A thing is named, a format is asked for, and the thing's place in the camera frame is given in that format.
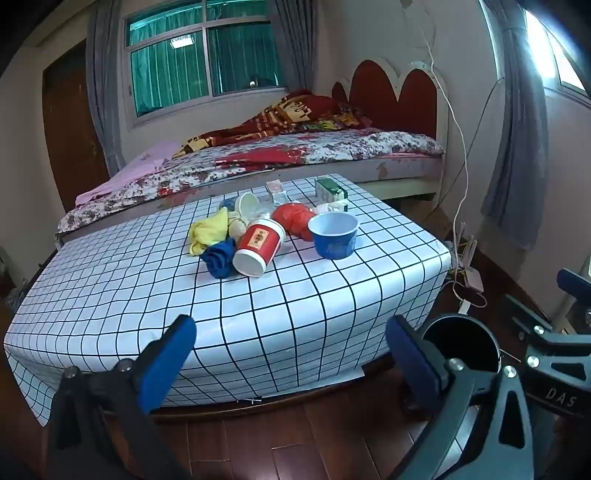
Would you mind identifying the yellow cloth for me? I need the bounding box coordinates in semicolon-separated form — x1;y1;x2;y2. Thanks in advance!
188;208;232;257

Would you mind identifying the black trash bin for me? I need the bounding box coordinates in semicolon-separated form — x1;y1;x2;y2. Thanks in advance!
421;313;504;416

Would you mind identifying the bright side window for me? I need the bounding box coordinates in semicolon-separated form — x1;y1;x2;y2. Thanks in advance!
522;9;591;100

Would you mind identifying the blue white paper cup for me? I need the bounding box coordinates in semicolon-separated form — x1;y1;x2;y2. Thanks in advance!
219;192;260;220

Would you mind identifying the white black grid tablecloth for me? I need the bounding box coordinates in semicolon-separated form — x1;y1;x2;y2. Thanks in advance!
4;173;453;428

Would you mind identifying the white bed with red headboard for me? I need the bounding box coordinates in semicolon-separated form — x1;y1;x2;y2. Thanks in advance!
55;59;451;245

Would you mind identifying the red printed blanket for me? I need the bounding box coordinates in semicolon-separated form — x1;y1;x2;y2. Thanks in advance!
173;90;372;160

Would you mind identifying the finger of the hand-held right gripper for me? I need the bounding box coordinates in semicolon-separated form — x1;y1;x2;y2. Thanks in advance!
501;294;561;344
556;268;591;335

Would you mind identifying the grey curtain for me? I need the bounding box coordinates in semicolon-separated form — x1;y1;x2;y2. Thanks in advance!
270;0;319;93
85;0;127;178

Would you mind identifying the blue cloth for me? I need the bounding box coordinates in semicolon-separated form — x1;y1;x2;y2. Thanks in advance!
201;237;238;279

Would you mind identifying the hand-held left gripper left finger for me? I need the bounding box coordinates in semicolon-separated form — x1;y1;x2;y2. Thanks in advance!
46;315;198;480

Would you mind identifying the colourful printed pillow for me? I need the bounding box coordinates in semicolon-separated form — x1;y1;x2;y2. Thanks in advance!
302;113;372;132

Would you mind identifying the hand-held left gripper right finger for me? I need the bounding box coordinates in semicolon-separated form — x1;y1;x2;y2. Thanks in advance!
385;315;536;480

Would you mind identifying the floral bedspread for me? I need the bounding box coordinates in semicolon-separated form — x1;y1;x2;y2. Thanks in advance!
58;128;445;234

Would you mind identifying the green milk carton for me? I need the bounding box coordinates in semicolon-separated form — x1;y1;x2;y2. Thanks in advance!
315;176;349;214

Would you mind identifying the blue paper bowl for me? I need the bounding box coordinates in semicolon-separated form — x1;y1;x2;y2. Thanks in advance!
307;211;360;260

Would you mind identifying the red paper cup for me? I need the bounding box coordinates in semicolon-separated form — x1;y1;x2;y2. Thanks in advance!
232;218;288;278

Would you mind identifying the red plastic bag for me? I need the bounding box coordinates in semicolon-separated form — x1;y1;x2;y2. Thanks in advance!
271;203;319;241

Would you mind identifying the black cable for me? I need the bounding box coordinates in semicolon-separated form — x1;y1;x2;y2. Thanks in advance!
422;78;506;220

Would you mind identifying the white router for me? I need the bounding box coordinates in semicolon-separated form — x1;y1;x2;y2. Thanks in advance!
455;222;485;294

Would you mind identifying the brown wooden door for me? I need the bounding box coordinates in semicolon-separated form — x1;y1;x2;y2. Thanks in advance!
41;39;112;213

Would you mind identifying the pink sheet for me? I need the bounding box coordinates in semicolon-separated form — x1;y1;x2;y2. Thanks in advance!
75;141;183;206

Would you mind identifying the window with green curtain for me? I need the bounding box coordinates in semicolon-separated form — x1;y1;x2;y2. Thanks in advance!
124;0;315;125

